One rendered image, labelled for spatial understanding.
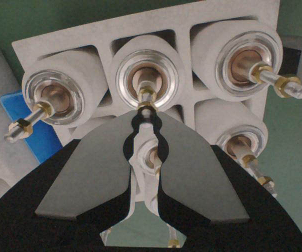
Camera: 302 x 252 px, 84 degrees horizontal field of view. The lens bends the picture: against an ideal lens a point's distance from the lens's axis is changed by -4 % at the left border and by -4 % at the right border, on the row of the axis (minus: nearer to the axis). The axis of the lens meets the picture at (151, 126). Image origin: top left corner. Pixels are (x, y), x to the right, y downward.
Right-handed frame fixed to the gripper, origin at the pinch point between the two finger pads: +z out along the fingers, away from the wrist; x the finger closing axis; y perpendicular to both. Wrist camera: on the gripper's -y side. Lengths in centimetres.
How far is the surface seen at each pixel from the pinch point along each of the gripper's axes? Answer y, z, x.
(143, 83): 0.0, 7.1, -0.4
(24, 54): -0.6, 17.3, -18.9
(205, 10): -7.5, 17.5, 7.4
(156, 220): 71, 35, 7
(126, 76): 0.1, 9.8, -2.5
